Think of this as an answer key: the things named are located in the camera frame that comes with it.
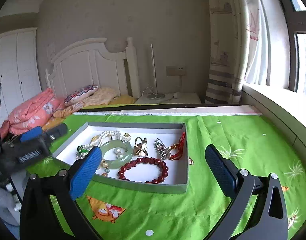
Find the pearl and stone necklace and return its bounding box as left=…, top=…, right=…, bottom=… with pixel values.
left=76, top=129, right=132, bottom=177

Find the colourful charm bracelet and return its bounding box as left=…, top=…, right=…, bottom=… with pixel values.
left=153, top=138, right=174, bottom=160

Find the red cord bracelet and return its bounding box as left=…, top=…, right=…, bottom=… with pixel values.
left=168, top=132, right=187, bottom=161

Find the grey jewelry tray box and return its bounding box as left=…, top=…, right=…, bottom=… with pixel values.
left=52, top=122, right=189, bottom=194

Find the grey gloved left hand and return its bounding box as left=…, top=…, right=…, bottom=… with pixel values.
left=0, top=179, right=22, bottom=239

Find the pink folded quilt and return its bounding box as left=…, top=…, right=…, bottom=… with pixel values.
left=0, top=88, right=64, bottom=139

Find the patterned round pillow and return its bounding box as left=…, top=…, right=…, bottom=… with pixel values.
left=64, top=84, right=99, bottom=106

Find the yellow blanket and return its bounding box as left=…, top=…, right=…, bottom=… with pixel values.
left=42, top=87, right=137, bottom=131

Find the green jade bangle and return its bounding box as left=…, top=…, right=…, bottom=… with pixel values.
left=100, top=139, right=133, bottom=170

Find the white wardrobe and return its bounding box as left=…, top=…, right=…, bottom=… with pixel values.
left=0, top=27, right=42, bottom=124

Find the green printed bed sheet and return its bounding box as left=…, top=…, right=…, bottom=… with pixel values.
left=26, top=110, right=306, bottom=240

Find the white bed headboard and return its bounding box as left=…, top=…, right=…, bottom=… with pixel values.
left=45, top=37, right=141, bottom=98

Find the gold rings cluster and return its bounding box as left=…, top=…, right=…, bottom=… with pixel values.
left=133, top=137, right=148, bottom=157

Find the white nightstand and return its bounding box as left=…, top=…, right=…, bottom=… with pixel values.
left=135, top=92, right=201, bottom=105

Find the striped printed curtain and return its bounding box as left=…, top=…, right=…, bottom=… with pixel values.
left=205, top=0, right=269, bottom=104

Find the dark red bead bracelet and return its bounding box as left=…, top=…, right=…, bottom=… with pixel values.
left=118, top=156, right=170, bottom=184

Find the white cable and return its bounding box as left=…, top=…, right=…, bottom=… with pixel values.
left=142, top=43, right=181, bottom=100

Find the wall power socket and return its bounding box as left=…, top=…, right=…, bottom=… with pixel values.
left=165, top=66, right=187, bottom=76

